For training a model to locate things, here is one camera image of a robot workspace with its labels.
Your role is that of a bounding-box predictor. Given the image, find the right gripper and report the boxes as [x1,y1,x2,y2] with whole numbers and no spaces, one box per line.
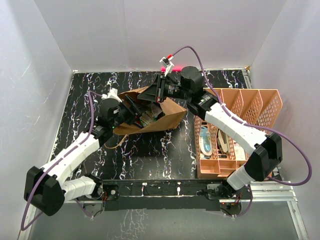
[137,74,192,104]

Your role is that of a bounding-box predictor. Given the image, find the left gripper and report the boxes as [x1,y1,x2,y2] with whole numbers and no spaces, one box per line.
[110,95,148,129]

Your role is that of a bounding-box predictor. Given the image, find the brown paper bag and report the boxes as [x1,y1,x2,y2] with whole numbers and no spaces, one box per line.
[113,98,187,136]

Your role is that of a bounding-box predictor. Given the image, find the green white snack bag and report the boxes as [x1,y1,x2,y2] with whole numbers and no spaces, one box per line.
[139,103,163,127]

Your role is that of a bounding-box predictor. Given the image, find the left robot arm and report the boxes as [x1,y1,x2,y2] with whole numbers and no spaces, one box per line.
[24,94,147,216]

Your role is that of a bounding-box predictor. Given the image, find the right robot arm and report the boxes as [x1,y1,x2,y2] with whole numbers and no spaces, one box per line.
[137,66,283,199]

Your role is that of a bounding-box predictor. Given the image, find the pink tape strip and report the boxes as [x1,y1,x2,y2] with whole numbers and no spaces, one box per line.
[160,66,184,72]

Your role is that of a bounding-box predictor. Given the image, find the blue white toothbrush pack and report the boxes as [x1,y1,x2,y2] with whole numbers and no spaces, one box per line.
[199,125,213,157]

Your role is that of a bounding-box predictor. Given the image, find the beige stapler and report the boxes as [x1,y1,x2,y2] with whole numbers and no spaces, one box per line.
[216,129,230,154]

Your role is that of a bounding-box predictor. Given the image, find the pink plastic desk organizer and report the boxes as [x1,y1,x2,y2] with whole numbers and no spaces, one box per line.
[194,88,283,179]

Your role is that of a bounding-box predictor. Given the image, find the white card packet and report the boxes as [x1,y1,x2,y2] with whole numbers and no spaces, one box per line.
[234,143,247,161]

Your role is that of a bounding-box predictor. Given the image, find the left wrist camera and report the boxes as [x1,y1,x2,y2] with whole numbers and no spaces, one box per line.
[101,88,122,103]

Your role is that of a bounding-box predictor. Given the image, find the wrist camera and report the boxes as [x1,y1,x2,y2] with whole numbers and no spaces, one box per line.
[101,88,122,103]
[159,54,175,77]

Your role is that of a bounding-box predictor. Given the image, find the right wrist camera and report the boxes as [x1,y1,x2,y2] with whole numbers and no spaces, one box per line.
[159,54,175,77]

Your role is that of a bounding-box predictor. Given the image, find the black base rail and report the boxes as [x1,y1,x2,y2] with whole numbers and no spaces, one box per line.
[74,178,251,213]

